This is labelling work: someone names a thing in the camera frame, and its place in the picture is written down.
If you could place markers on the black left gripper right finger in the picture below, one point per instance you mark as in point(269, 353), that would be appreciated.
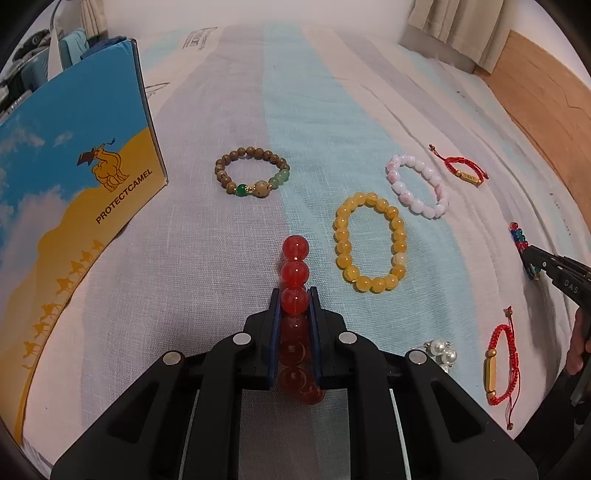
point(408, 418)

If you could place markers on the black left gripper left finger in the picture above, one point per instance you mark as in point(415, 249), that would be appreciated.
point(180, 419)

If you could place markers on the red cord bracelet gold charm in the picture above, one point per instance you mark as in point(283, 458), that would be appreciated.
point(462, 168)

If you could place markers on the right hand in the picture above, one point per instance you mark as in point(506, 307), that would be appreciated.
point(578, 345)

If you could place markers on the white pearl earrings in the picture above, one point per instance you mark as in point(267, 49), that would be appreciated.
point(442, 352)

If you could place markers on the striped bed sheet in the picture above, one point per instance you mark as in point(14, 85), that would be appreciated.
point(267, 133)

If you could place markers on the beige curtain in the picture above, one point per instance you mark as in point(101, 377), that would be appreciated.
point(476, 29)

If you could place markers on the blue yellow shoe box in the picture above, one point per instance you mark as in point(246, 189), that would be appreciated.
point(79, 158)

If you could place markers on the teal suitcase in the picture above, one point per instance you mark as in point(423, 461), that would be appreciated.
point(29, 68)

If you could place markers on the red cord bracelet gold tube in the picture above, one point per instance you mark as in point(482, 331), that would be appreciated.
point(502, 373)

